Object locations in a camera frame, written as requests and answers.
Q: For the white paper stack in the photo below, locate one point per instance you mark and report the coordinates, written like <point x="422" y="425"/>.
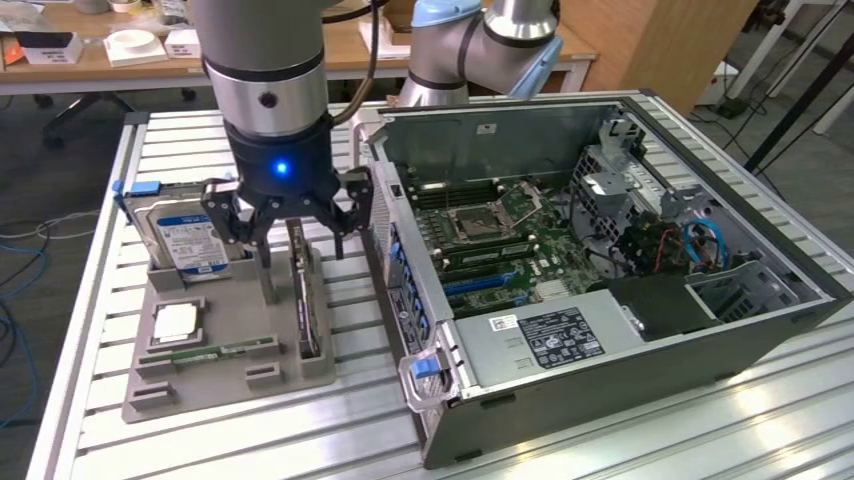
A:
<point x="394" y="47"/>

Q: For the green motherboard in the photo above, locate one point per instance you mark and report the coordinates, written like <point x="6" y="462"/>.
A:
<point x="555" y="250"/>

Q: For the clear plastic bag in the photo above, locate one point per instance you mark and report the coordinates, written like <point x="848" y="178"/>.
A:
<point x="168" y="12"/>

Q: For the blue case latch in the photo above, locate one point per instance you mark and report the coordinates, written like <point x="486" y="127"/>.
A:
<point x="428" y="370"/>

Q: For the wooden cabinet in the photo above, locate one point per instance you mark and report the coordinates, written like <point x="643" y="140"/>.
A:
<point x="668" y="50"/>

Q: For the white box black lid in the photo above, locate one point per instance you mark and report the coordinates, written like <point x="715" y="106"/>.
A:
<point x="54" y="52"/>

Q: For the cardboard box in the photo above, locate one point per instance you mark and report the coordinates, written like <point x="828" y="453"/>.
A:
<point x="400" y="15"/>

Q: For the CPU socket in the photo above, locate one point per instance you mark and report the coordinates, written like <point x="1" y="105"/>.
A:
<point x="477" y="222"/>

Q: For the green RAM stick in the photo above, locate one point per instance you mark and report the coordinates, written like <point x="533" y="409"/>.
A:
<point x="208" y="352"/>

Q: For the black chair base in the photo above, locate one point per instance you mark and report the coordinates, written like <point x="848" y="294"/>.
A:
<point x="67" y="120"/>

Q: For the small white box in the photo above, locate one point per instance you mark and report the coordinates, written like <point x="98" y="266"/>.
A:
<point x="180" y="45"/>

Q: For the silver finned heatsink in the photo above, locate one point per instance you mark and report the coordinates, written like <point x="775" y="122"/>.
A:
<point x="551" y="291"/>

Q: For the metal drive cage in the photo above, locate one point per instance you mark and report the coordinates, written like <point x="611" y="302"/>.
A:
<point x="748" y="295"/>

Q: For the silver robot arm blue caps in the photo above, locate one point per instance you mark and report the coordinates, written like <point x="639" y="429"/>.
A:
<point x="268" y="40"/>

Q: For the open black PC case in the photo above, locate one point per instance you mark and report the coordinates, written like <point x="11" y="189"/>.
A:
<point x="601" y="400"/>

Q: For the hard disk with blue rails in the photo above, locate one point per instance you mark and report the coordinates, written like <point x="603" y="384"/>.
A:
<point x="181" y="240"/>

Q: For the silver CPU chip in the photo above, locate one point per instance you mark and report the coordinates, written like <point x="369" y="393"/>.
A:
<point x="176" y="322"/>

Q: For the metal disk bay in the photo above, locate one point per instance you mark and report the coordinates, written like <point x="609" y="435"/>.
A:
<point x="601" y="185"/>

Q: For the black stand pole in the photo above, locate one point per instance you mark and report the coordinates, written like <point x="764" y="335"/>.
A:
<point x="801" y="106"/>

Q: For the grey cup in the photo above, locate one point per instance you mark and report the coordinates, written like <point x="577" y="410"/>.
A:
<point x="90" y="6"/>

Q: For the metal socket cover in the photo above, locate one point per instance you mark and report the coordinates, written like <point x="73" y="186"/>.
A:
<point x="521" y="200"/>

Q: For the black floor box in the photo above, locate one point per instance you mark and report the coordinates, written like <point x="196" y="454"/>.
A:
<point x="735" y="109"/>

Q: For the blue expansion slot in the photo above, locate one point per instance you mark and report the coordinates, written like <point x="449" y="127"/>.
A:
<point x="481" y="284"/>

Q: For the wooden desk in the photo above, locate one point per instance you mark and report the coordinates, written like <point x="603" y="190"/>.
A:
<point x="101" y="72"/>

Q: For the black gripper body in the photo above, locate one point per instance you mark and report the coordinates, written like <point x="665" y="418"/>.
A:
<point x="281" y="145"/>

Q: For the grey parts rack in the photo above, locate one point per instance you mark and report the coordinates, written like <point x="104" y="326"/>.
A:
<point x="228" y="370"/>

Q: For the graphics card with metal bracket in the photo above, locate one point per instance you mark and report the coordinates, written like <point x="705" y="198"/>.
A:
<point x="306" y="310"/>

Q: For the grey power supply unit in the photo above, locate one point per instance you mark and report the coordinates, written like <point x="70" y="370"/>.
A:
<point x="494" y="350"/>

